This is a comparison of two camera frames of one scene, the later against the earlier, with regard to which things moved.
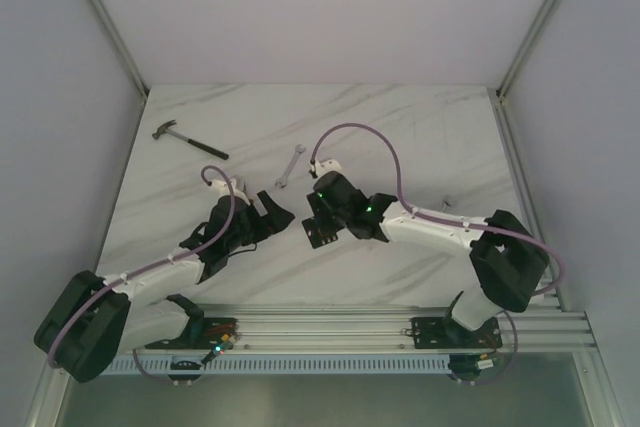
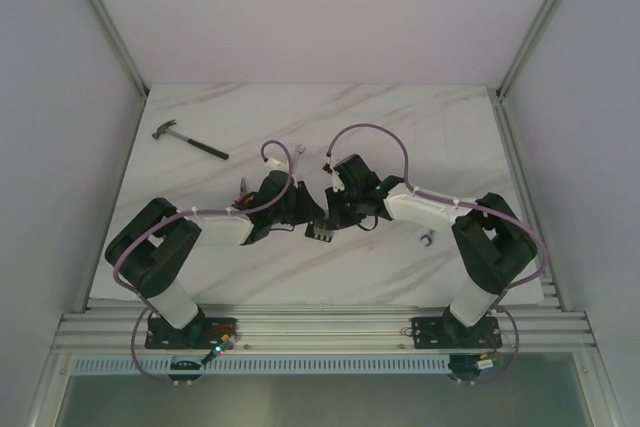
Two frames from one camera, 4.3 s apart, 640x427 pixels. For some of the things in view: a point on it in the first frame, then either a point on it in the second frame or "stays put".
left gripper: [258, 220] to [304, 202]
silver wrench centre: [282, 182] stays put
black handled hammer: [163, 128] stays put
